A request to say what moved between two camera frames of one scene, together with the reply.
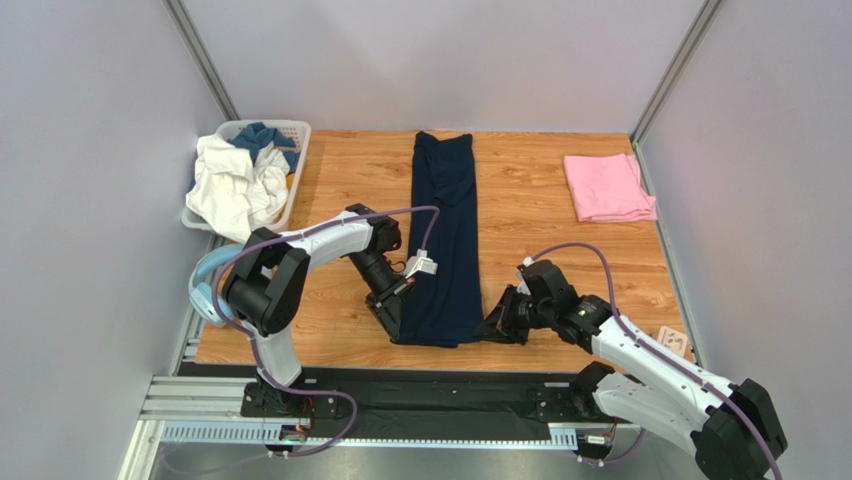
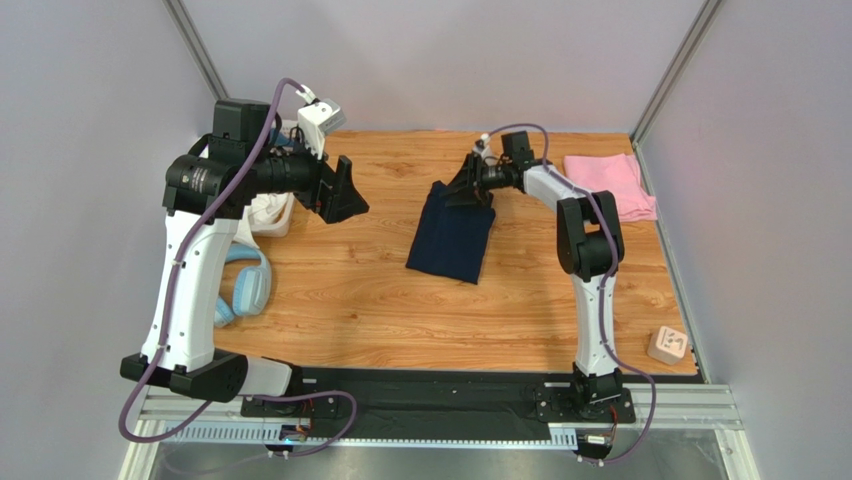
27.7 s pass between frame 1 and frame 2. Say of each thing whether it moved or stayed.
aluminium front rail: stayed
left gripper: moved
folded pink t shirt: stayed
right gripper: moved
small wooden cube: stayed
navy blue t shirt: moved
